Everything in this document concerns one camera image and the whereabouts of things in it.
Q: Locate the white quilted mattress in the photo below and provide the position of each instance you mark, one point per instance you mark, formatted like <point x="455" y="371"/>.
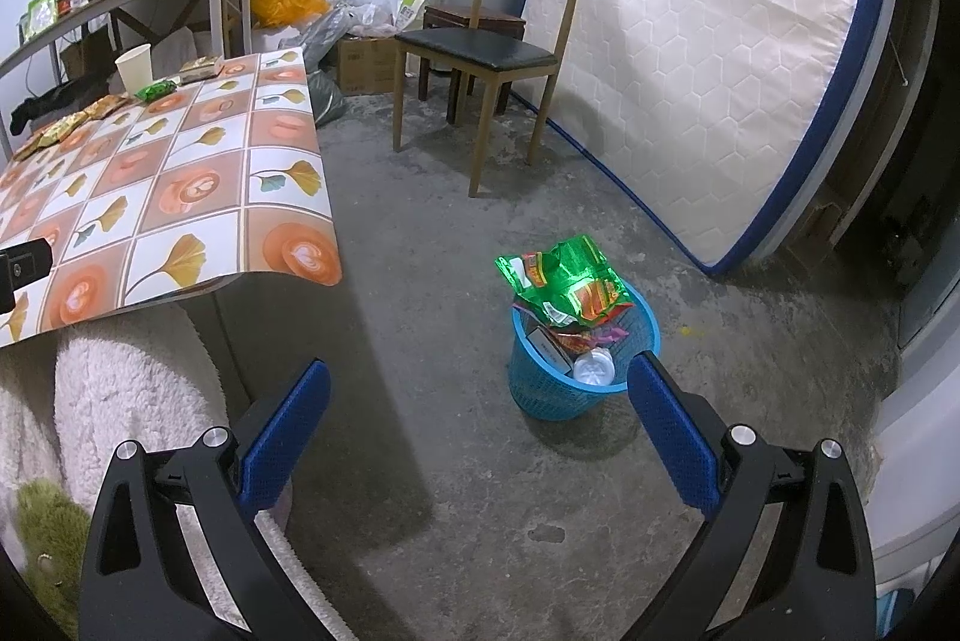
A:
<point x="712" y="49"/>

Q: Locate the yellow plastic bag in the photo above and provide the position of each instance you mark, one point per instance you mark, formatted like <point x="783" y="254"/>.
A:
<point x="289" y="0"/>

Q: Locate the pink orange chip bag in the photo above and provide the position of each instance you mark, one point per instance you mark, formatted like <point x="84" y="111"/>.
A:
<point x="600" y="336"/>

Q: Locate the brown cardboard box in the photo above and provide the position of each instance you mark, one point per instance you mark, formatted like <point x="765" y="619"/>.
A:
<point x="365" y="64"/>

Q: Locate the dark clothes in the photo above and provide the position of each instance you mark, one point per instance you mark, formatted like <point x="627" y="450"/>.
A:
<point x="60" y="97"/>

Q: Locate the ginkgo patterned tablecloth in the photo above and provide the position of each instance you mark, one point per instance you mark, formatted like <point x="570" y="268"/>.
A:
<point x="187" y="191"/>

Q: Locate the yellow brown packet stack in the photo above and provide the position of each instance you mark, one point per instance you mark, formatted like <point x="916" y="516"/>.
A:
<point x="199" y="69"/>

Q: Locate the dark brown stool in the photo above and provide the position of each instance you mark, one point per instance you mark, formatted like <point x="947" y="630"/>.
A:
<point x="480" y="19"/>

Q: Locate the green packet on desk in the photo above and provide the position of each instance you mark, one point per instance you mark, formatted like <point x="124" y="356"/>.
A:
<point x="39" y="15"/>

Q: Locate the wooden chair black seat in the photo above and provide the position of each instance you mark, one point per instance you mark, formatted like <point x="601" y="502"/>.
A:
<point x="480" y="53"/>

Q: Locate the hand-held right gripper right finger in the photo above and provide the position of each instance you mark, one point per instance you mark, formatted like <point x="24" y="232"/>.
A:
<point x="671" y="431"/>

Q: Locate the blue plastic basket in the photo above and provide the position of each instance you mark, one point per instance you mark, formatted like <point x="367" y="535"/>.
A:
<point x="547" y="397"/>

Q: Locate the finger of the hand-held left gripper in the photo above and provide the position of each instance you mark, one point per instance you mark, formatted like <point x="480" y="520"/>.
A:
<point x="22" y="270"/>

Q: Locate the olive green plush toy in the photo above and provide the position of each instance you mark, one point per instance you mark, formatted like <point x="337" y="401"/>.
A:
<point x="49" y="551"/>

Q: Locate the large green snack bag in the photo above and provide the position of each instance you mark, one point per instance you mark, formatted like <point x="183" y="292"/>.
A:
<point x="570" y="281"/>

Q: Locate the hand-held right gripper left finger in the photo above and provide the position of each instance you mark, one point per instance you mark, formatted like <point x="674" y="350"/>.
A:
<point x="289" y="431"/>

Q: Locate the green white paper bag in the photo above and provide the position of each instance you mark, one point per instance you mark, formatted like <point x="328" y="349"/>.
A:
<point x="412" y="8"/>

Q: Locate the grey plastic bag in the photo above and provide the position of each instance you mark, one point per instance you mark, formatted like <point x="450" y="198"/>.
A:
<point x="322" y="64"/>

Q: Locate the small green snack packet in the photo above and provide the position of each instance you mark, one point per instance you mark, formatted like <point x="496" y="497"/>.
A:
<point x="157" y="90"/>

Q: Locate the white paper cup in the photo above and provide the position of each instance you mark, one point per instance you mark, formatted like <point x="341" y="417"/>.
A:
<point x="133" y="65"/>

